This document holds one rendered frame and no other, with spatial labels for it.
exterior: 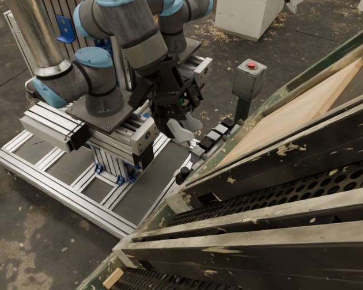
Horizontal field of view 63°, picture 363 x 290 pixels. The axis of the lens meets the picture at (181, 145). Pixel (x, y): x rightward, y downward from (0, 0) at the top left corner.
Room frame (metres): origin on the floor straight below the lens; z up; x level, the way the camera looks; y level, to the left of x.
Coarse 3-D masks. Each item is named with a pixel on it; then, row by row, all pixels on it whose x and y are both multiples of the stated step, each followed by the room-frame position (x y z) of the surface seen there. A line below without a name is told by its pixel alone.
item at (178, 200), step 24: (360, 96) 0.33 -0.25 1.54; (312, 120) 0.36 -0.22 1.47; (336, 120) 0.29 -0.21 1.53; (360, 120) 0.28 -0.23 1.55; (264, 144) 0.39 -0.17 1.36; (288, 144) 0.32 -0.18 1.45; (312, 144) 0.30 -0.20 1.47; (336, 144) 0.28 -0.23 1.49; (360, 144) 0.27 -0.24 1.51; (216, 168) 0.46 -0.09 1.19; (240, 168) 0.37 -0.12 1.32; (264, 168) 0.34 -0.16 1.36; (288, 168) 0.31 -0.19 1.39; (312, 168) 0.29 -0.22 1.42; (192, 192) 0.45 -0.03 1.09; (216, 192) 0.40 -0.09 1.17; (240, 192) 0.36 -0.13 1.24
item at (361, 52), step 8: (360, 48) 0.83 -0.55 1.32; (344, 56) 0.88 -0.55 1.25; (352, 56) 0.83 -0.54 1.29; (360, 56) 0.82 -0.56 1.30; (336, 64) 0.85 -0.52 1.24; (344, 64) 0.84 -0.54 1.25; (320, 72) 0.91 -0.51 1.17; (328, 72) 0.86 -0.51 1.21; (312, 80) 0.89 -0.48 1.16; (320, 80) 0.87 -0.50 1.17; (296, 88) 0.95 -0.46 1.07; (304, 88) 0.90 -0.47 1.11; (288, 96) 0.93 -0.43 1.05; (296, 96) 0.91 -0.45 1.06; (272, 104) 1.00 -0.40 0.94; (280, 104) 0.94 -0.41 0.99; (264, 112) 0.98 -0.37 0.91; (272, 112) 0.96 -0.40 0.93
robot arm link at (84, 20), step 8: (88, 0) 0.56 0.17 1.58; (80, 8) 0.56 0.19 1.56; (88, 8) 0.53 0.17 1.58; (80, 16) 0.55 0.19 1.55; (88, 16) 0.53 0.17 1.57; (80, 24) 0.55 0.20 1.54; (88, 24) 0.53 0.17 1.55; (96, 24) 0.51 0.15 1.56; (80, 32) 0.56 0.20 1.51; (88, 32) 0.54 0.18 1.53; (96, 32) 0.52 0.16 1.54; (104, 32) 0.51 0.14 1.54
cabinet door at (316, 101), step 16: (352, 64) 0.79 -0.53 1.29; (336, 80) 0.73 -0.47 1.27; (304, 96) 0.82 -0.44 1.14; (320, 96) 0.68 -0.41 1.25; (336, 96) 0.62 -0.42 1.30; (288, 112) 0.76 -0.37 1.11; (304, 112) 0.63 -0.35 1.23; (320, 112) 0.55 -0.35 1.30; (256, 128) 0.85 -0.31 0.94; (272, 128) 0.69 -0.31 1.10; (288, 128) 0.57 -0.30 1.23; (240, 144) 0.77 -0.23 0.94; (256, 144) 0.62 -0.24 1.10; (224, 160) 0.70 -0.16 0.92
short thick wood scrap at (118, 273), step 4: (116, 272) 0.29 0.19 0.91; (120, 272) 0.29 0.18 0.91; (112, 276) 0.28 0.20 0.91; (116, 276) 0.28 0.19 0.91; (108, 280) 0.26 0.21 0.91; (112, 280) 0.27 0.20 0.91; (116, 280) 0.27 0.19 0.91; (104, 284) 0.25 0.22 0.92; (108, 284) 0.25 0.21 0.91; (112, 284) 0.26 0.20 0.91; (108, 288) 0.24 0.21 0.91
